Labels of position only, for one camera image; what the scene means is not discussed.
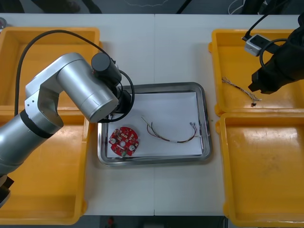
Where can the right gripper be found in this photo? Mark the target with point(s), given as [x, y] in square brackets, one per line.
[275, 71]

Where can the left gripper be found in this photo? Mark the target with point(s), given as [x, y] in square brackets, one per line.
[124, 101]

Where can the silver-grey left robot arm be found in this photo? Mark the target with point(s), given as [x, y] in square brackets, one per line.
[78, 80]

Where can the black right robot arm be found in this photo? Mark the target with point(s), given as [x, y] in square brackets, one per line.
[297, 35]

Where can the yellow-orange plastic bin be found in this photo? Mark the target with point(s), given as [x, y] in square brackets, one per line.
[47, 180]
[232, 59]
[59, 46]
[261, 166]

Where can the round red circuit board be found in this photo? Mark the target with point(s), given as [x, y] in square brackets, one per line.
[123, 140]

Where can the white paper sheet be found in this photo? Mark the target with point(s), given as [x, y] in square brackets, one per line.
[166, 107]

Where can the steel tray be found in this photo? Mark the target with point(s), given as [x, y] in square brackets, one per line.
[152, 162]

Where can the round grey and red button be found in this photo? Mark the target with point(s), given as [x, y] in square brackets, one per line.
[2, 24]

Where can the pale grey right wrist camera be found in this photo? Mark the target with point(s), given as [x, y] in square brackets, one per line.
[255, 45]

